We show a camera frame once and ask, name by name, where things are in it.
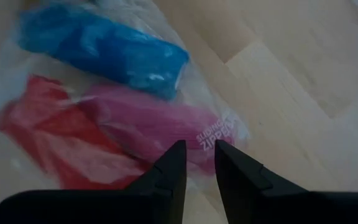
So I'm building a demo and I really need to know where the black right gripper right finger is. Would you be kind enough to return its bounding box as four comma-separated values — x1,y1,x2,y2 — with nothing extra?
214,139,358,224

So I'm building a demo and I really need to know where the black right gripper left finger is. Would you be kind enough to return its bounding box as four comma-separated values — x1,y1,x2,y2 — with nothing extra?
0,139,188,224

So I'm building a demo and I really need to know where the pink bandage roll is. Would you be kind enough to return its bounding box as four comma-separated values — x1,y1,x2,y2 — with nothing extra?
79,83,239,175

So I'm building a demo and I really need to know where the red bandage roll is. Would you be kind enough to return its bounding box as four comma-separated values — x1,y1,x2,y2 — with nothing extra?
0,74,149,190

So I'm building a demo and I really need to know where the clear zip bag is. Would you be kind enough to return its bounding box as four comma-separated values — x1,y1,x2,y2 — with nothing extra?
0,0,251,218

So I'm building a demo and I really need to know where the blue bandage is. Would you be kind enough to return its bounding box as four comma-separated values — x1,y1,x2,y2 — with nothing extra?
17,4,191,101

